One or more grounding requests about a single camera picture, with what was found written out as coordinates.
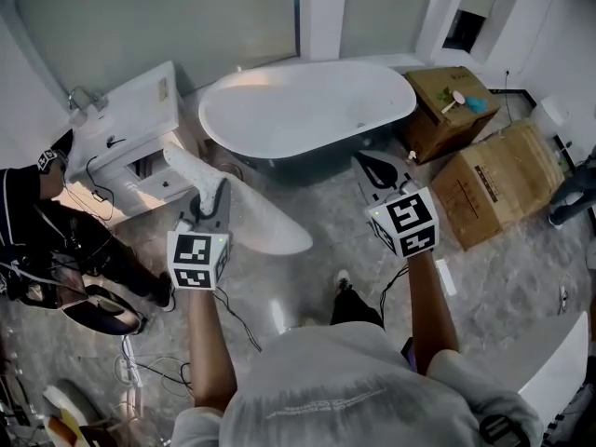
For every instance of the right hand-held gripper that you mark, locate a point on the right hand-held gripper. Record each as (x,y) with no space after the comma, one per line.
(410,226)

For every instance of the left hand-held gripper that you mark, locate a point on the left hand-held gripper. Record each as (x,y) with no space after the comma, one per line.
(198,261)

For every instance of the white dotted bath mat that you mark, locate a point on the white dotted bath mat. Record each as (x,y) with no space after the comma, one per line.
(261,221)

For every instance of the person's right forearm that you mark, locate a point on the person's right forearm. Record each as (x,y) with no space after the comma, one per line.
(433,310)

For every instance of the person's left forearm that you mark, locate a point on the person's left forearm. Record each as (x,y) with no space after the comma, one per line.
(212,347)

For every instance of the white bathtub dark outside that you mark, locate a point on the white bathtub dark outside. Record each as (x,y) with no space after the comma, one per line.
(302,105)

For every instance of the small cardboard box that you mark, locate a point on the small cardboard box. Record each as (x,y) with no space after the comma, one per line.
(447,124)

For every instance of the white sink cabinet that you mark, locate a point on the white sink cabinet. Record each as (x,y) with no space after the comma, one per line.
(139,128)

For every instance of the wooden bath brush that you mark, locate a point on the wooden bath brush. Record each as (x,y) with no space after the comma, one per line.
(454,100)

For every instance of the person's white sneaker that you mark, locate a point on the person's white sneaker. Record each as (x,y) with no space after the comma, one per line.
(342,280)

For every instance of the blue bath sponge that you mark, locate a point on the blue bath sponge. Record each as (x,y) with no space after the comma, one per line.
(476,104)

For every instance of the large cardboard box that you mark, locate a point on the large cardboard box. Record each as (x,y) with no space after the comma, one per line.
(498,184)

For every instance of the white flat strip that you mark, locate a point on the white flat strip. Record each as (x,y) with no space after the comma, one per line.
(445,276)

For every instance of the person's black trousers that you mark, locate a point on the person's black trousers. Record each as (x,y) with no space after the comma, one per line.
(356,307)

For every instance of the chrome faucet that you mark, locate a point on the chrome faucet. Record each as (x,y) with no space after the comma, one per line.
(86,97)

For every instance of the dark window pane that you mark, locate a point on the dark window pane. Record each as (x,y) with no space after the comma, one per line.
(463,31)

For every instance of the white power strip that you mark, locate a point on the white power strip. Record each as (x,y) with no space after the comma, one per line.
(126,366)

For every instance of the white panel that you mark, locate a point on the white panel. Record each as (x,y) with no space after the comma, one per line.
(556,375)

